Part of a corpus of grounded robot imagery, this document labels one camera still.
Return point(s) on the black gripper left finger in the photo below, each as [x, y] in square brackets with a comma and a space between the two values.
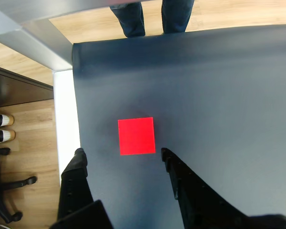
[75, 186]

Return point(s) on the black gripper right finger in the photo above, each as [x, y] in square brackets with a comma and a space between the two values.
[195, 198]

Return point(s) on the red cube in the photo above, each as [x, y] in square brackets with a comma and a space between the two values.
[136, 136]

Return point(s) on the black office chair base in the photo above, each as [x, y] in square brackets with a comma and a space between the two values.
[0, 186]

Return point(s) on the white shoe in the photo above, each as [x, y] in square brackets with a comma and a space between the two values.
[1, 136]
[0, 120]

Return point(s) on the dark cabinet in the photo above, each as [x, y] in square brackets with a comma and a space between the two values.
[16, 88]

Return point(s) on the blue-grey table mat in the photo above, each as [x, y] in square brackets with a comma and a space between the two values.
[205, 83]

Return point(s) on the person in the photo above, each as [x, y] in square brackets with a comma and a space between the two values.
[176, 16]

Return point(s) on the silver aluminium table frame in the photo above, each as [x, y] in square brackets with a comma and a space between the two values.
[38, 43]

